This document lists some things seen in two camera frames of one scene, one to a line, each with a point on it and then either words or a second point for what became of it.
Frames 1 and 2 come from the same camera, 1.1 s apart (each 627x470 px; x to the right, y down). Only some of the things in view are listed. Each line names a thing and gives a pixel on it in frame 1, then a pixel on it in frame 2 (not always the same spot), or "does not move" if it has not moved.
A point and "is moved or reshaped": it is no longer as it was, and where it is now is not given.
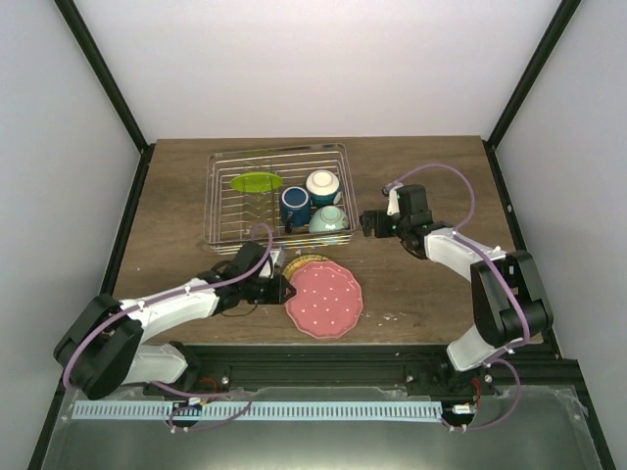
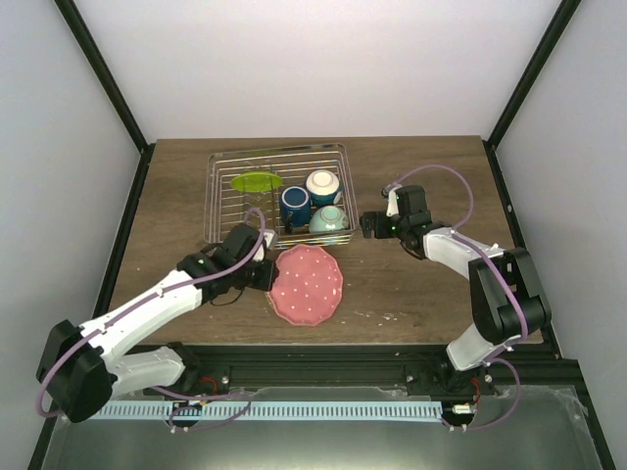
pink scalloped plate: x=328 y=300 is moved or reshaped
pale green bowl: x=327 y=219 does not move
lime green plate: x=257 y=182 does not move
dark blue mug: x=295 y=208 does not move
